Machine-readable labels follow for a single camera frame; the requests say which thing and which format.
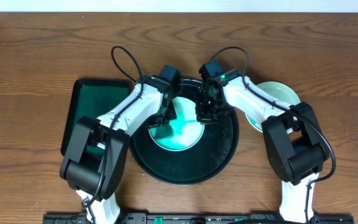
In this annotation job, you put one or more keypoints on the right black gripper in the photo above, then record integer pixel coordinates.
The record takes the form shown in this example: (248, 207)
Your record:
(203, 116)

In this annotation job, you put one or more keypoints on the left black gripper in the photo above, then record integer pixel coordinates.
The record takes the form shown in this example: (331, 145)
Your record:
(163, 117)

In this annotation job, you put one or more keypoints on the green scouring sponge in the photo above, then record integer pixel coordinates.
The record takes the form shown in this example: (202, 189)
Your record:
(164, 131)

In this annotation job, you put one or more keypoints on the light green back plate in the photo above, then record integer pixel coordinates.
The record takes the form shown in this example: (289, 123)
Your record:
(187, 131)

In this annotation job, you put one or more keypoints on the light green plate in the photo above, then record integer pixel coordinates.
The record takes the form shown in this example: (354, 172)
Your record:
(187, 131)
(276, 90)

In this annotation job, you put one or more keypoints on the light green front plate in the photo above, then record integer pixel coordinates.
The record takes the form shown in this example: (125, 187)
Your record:
(276, 90)

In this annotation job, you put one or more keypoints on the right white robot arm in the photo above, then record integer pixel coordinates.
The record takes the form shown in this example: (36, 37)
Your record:
(296, 147)

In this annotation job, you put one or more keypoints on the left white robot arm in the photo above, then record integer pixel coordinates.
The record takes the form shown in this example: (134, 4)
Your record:
(95, 156)

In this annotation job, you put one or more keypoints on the round black tray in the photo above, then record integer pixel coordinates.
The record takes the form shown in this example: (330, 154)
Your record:
(199, 163)

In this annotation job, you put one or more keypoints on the dark green rectangular tray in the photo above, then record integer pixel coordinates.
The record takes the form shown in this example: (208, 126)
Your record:
(93, 97)

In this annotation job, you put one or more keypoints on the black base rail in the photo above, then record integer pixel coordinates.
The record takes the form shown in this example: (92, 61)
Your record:
(143, 218)

